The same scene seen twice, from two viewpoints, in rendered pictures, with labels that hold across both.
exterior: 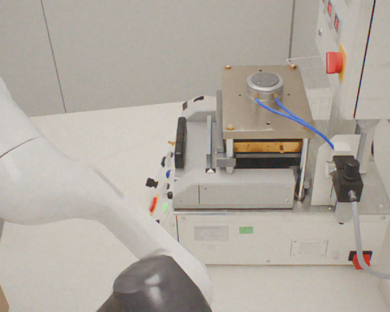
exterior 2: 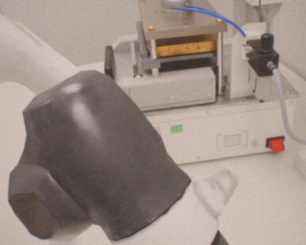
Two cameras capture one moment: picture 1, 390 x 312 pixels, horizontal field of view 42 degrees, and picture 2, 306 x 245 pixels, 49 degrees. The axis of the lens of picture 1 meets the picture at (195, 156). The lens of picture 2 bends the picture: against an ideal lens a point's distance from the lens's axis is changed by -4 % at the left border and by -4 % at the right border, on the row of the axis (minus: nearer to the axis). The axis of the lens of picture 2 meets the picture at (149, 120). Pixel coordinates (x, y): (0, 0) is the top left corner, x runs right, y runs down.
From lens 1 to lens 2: 33 cm
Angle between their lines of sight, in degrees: 5
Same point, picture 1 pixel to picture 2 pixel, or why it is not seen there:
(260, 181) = (185, 78)
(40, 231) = not seen: outside the picture
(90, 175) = (0, 18)
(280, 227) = (206, 122)
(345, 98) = not seen: outside the picture
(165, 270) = (87, 75)
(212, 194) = (142, 95)
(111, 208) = (28, 55)
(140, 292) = (53, 100)
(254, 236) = (184, 134)
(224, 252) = not seen: hidden behind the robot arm
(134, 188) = not seen: hidden behind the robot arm
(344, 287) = (266, 170)
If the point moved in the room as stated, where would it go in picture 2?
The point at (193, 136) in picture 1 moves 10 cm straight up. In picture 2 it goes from (120, 60) to (115, 26)
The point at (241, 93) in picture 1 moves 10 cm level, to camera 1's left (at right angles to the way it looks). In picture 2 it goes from (157, 10) to (116, 16)
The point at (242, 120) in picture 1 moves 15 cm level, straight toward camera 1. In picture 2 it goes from (161, 24) to (166, 51)
